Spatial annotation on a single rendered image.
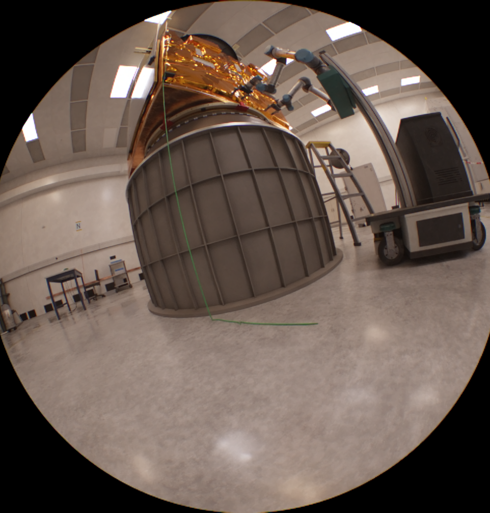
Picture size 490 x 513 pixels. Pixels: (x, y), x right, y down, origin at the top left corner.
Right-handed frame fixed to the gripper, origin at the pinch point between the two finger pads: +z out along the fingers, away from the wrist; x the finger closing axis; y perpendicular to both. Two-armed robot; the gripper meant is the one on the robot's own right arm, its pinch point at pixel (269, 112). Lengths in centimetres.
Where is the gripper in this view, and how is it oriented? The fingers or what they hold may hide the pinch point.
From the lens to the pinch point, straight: 223.2
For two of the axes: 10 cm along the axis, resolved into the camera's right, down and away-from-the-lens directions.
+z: -6.6, 1.2, 7.4
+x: 7.0, -2.5, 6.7
